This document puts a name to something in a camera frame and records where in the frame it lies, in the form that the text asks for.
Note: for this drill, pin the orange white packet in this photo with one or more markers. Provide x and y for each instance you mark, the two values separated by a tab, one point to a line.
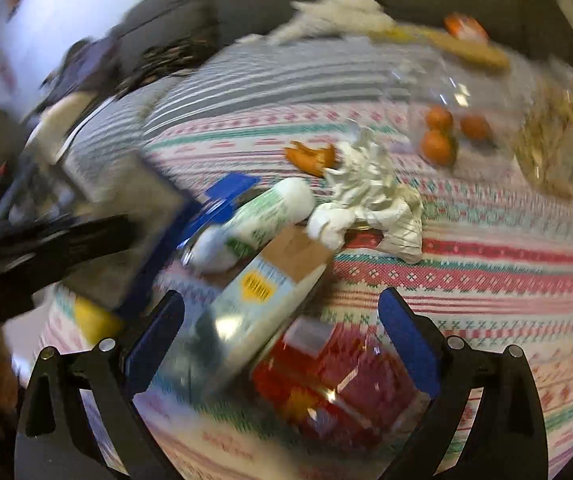
466	27

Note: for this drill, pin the white green printed tube bottle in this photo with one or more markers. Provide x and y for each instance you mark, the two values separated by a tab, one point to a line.
256	217

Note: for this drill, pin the orange tangerine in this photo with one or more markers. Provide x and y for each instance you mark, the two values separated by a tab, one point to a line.
439	119
475	127
439	149

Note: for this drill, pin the clear plastic container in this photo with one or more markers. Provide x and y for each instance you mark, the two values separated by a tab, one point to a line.
446	90

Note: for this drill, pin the cardboard carton with yellow label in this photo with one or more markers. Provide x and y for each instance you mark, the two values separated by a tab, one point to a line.
266	305

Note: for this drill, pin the tan oblong item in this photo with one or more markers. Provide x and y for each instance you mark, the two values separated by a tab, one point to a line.
446	44

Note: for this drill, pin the white fluffy cloth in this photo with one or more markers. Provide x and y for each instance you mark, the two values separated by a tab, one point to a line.
341	15

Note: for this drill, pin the red green patterned blanket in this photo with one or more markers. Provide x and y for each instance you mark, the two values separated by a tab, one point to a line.
491	270

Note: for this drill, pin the clear plastic snack bag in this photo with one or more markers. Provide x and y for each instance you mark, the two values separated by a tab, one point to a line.
556	145

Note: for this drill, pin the red plastic packet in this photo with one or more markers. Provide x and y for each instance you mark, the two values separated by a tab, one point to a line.
336	385

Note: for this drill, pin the dark patterned cushion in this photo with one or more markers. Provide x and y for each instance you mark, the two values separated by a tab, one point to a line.
166	60

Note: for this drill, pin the yellow plastic item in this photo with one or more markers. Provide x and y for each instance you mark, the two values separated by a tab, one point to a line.
94	322

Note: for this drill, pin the grey striped blanket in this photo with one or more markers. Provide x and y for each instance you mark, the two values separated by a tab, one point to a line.
266	80

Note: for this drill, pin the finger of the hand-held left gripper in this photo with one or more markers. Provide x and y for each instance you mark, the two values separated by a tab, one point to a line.
229	195

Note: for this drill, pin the dark cloth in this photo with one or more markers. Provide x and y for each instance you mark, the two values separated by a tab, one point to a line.
84	67

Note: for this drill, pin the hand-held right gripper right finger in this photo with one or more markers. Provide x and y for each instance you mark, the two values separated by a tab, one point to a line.
411	347

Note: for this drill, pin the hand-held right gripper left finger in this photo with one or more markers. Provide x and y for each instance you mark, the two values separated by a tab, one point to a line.
152	347

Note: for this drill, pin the orange peel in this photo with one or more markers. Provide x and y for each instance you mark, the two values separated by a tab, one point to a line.
311	157

